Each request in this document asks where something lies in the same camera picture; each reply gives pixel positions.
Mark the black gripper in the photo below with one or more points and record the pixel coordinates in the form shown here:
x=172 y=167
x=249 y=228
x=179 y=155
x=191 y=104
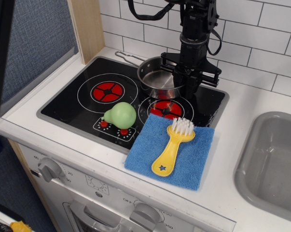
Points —
x=190 y=66

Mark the small steel saucepan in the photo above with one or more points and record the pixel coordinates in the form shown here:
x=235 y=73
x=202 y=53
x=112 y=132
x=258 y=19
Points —
x=159 y=78

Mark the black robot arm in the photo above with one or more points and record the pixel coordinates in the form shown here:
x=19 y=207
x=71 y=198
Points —
x=198 y=20

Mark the black toy cooktop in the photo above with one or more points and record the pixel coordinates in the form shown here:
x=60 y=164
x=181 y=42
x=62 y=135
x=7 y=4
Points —
x=80 y=105

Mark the yellow dish brush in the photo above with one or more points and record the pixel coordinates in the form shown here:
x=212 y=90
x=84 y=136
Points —
x=180 y=131

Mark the blue microfibre cloth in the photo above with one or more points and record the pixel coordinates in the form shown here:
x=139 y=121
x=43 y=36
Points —
x=191 y=157

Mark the green toy pear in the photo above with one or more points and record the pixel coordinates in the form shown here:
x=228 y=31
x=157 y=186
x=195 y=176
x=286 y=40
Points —
x=122 y=115

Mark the grey sink basin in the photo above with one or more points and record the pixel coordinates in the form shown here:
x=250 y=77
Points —
x=263 y=175

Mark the grey right oven knob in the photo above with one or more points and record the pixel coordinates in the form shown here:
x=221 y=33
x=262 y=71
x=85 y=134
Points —
x=145 y=216

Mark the grey oven knob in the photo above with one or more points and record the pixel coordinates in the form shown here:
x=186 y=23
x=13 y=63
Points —
x=49 y=169
x=145 y=216

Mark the white toy oven front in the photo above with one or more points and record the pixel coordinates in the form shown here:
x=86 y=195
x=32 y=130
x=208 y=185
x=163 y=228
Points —
x=77 y=202

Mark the grey left oven knob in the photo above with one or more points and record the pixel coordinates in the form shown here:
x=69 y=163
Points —
x=49 y=169

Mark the yellow object at corner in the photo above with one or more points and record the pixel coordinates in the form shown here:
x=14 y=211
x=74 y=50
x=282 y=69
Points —
x=20 y=226

